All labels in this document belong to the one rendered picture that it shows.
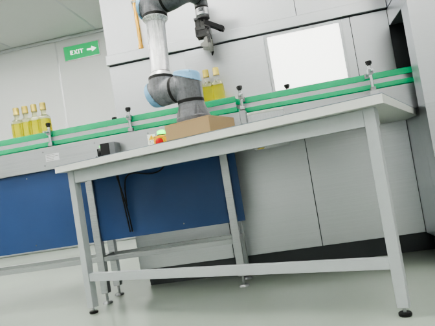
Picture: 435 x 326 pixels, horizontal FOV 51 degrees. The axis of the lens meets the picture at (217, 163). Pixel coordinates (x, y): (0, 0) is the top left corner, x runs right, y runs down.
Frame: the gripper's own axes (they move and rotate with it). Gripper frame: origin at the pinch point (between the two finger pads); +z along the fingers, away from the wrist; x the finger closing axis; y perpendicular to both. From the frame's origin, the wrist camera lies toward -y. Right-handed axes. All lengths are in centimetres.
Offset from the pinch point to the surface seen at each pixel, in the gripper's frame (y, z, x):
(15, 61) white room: 303, -131, -310
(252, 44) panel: -21.7, -3.0, -12.3
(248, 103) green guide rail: -14.8, 32.4, 3.5
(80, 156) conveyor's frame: 77, 45, 15
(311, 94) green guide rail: -48, 33, 4
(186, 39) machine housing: 15.4, -14.1, -13.1
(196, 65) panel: 12.1, 2.2, -12.3
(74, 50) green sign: 219, -127, -309
